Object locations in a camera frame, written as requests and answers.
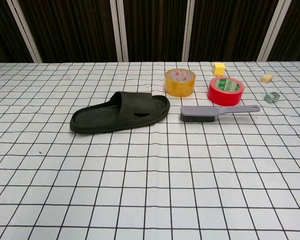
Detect dark green slipper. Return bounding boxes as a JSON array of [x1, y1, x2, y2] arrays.
[[69, 91, 171, 135]]

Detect grey cleaning brush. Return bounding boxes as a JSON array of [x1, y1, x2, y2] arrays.
[[180, 104, 261, 124]]

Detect yellow transparent tape roll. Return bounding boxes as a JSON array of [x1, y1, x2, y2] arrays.
[[164, 69, 197, 98]]

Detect white checkered tablecloth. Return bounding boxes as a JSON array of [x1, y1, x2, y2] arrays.
[[0, 61, 300, 240]]

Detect red tape roll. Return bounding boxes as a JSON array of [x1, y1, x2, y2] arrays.
[[206, 76, 245, 106]]

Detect yellow cube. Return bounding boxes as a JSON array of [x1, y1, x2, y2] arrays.
[[212, 62, 227, 77]]

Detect black folding screen white frames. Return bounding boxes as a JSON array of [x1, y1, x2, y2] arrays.
[[0, 0, 300, 64]]

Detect green block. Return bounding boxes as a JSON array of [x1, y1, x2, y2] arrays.
[[263, 92, 280, 104]]

